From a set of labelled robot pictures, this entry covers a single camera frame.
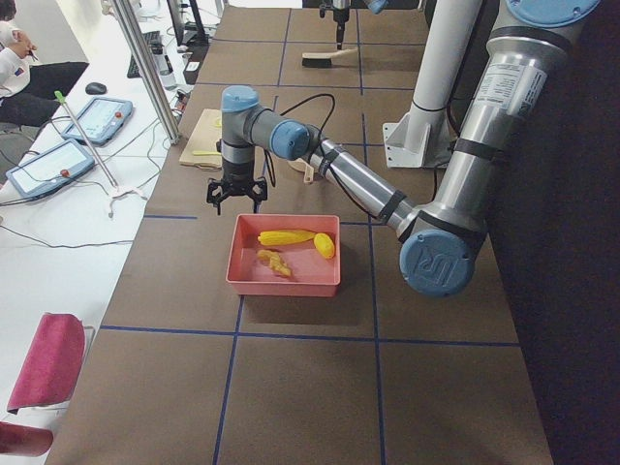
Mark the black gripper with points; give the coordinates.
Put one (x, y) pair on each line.
(235, 174)
(340, 20)

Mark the wooden hand brush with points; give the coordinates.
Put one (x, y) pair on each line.
(324, 59)

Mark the yellow toy corn cob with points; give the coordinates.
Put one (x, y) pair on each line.
(284, 237)

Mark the beige plastic dustpan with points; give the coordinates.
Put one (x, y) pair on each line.
(307, 171)

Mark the orange toy ginger root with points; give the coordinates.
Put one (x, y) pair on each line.
(275, 262)

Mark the yellow toy lemon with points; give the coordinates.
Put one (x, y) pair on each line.
(324, 245)

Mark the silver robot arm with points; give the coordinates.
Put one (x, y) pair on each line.
(374, 6)
(440, 240)

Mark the pink plastic bin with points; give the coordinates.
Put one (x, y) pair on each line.
(312, 274)

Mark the wooden cutting board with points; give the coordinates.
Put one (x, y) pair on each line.
(205, 136)

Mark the yellow plastic knife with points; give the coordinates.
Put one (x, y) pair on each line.
(203, 153)

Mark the metal rod with stand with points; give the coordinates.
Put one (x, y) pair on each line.
(116, 191)

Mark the clear water bottle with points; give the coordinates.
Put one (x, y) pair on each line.
(165, 70)

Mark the far teach pendant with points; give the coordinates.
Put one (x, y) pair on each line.
(103, 117)

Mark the teach pendant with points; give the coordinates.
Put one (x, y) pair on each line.
(103, 117)
(51, 170)

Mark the near teach pendant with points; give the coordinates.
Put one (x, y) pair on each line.
(51, 170)

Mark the black keyboard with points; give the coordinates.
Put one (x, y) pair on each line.
(151, 39)

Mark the black computer mouse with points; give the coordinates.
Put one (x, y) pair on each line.
(95, 88)

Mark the seated person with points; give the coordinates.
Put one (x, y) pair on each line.
(27, 91)

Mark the red cloth on stand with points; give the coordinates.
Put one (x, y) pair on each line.
(50, 370)

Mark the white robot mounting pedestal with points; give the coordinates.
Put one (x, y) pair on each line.
(421, 138)

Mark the aluminium frame post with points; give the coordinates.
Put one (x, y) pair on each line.
(124, 13)

